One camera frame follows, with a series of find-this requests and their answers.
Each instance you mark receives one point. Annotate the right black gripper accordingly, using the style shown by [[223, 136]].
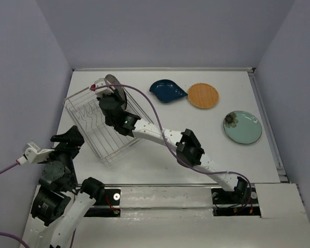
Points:
[[113, 95]]

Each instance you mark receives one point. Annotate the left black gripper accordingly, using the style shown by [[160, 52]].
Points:
[[76, 140]]

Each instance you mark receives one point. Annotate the grey reindeer plate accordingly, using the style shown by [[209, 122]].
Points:
[[112, 80]]

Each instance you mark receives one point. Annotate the dark blue leaf plate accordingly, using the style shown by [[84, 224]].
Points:
[[167, 91]]

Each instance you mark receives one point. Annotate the orange woven round plate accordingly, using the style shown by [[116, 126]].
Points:
[[203, 96]]

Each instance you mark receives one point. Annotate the teal flower plate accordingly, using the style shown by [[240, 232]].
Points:
[[242, 127]]

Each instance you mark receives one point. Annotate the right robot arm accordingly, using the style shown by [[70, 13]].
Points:
[[183, 145]]

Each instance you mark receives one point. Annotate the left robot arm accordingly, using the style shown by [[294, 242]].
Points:
[[60, 203]]

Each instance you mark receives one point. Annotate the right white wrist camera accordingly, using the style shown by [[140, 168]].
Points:
[[101, 87]]

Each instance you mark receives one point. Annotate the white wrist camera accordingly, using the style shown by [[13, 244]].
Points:
[[34, 154], [101, 87]]

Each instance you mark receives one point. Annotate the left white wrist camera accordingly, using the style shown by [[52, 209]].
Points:
[[34, 154]]

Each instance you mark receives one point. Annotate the metal wire dish rack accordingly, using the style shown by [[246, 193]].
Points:
[[102, 143]]

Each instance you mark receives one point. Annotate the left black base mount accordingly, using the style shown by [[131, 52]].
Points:
[[108, 206]]

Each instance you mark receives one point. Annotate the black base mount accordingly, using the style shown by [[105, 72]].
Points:
[[108, 206], [224, 205]]

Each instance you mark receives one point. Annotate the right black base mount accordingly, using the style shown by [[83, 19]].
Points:
[[224, 205]]

